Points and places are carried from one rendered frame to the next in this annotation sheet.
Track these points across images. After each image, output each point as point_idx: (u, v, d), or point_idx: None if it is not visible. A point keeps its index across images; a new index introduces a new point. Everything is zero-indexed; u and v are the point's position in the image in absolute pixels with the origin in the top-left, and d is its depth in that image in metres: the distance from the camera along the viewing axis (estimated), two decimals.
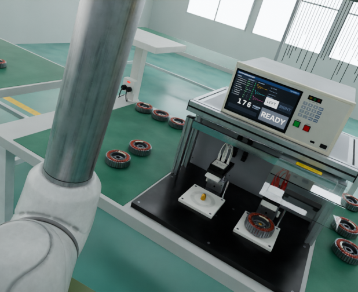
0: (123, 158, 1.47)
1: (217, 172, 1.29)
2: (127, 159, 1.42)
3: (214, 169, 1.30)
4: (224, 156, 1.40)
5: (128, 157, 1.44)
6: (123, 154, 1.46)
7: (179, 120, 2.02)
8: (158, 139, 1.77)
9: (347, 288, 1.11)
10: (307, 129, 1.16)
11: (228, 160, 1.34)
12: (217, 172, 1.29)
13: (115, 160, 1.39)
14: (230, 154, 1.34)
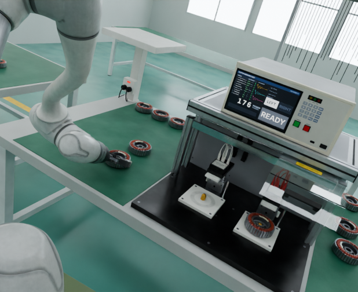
0: (123, 158, 1.47)
1: (217, 172, 1.29)
2: (127, 159, 1.42)
3: (214, 169, 1.30)
4: (224, 156, 1.40)
5: (128, 157, 1.44)
6: (123, 154, 1.46)
7: (179, 120, 2.02)
8: (158, 139, 1.77)
9: (347, 288, 1.11)
10: (307, 129, 1.16)
11: (228, 160, 1.34)
12: (217, 172, 1.29)
13: None
14: (230, 154, 1.34)
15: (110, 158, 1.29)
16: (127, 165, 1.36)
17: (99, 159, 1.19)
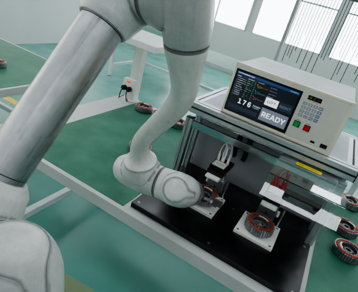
0: (208, 194, 1.32)
1: (217, 172, 1.29)
2: (216, 197, 1.28)
3: (214, 169, 1.30)
4: (224, 156, 1.40)
5: (216, 193, 1.30)
6: (209, 189, 1.32)
7: (179, 120, 2.02)
8: (158, 139, 1.77)
9: (347, 288, 1.11)
10: (307, 129, 1.16)
11: (228, 160, 1.34)
12: (217, 172, 1.29)
13: None
14: (230, 154, 1.34)
15: (204, 198, 1.14)
16: (218, 204, 1.21)
17: (197, 201, 1.05)
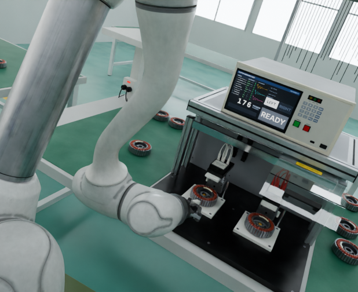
0: (208, 194, 1.32)
1: (217, 172, 1.29)
2: (215, 197, 1.28)
3: (214, 169, 1.30)
4: (224, 156, 1.40)
5: (216, 194, 1.30)
6: (209, 190, 1.32)
7: (179, 120, 2.02)
8: (158, 139, 1.77)
9: (347, 288, 1.11)
10: (307, 129, 1.16)
11: (228, 160, 1.34)
12: (217, 172, 1.29)
13: (203, 198, 1.25)
14: (230, 154, 1.34)
15: (192, 215, 0.93)
16: (196, 210, 1.02)
17: (179, 223, 0.84)
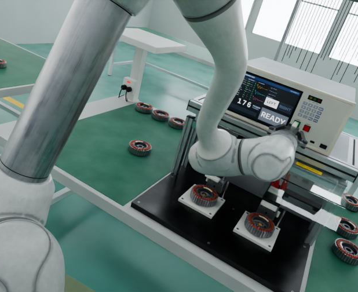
0: (208, 194, 1.32)
1: None
2: (215, 197, 1.28)
3: None
4: None
5: (216, 194, 1.30)
6: (209, 190, 1.32)
7: (179, 120, 2.02)
8: (158, 139, 1.77)
9: (347, 288, 1.11)
10: (307, 129, 1.16)
11: None
12: None
13: (203, 198, 1.25)
14: None
15: (298, 144, 0.99)
16: (298, 135, 1.08)
17: None
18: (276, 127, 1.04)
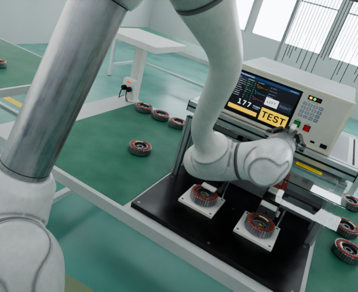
0: (208, 194, 1.32)
1: (214, 182, 1.31)
2: (215, 197, 1.28)
3: None
4: None
5: (216, 194, 1.30)
6: (209, 190, 1.32)
7: (179, 120, 2.02)
8: (158, 139, 1.77)
9: (347, 288, 1.11)
10: (307, 129, 1.16)
11: None
12: (214, 182, 1.32)
13: (203, 198, 1.25)
14: None
15: (296, 147, 0.96)
16: (296, 138, 1.05)
17: None
18: (273, 130, 1.01)
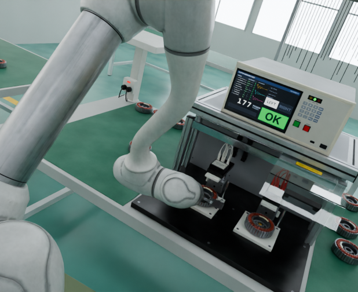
0: (208, 194, 1.32)
1: (217, 172, 1.29)
2: (215, 197, 1.28)
3: (214, 169, 1.30)
4: (224, 156, 1.40)
5: (216, 194, 1.30)
6: (209, 190, 1.32)
7: (179, 120, 2.02)
8: (158, 139, 1.77)
9: (347, 288, 1.11)
10: (307, 129, 1.16)
11: (228, 160, 1.34)
12: (217, 172, 1.29)
13: None
14: (230, 154, 1.34)
15: (204, 199, 1.14)
16: (219, 206, 1.20)
17: (197, 202, 1.05)
18: None
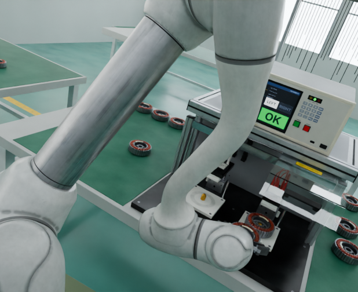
0: None
1: (217, 172, 1.29)
2: (258, 239, 1.07)
3: (214, 169, 1.30)
4: None
5: (258, 234, 1.09)
6: (249, 229, 1.11)
7: (179, 120, 2.02)
8: (158, 139, 1.77)
9: (347, 288, 1.11)
10: (307, 129, 1.16)
11: (228, 160, 1.34)
12: (217, 172, 1.29)
13: None
14: None
15: None
16: None
17: None
18: None
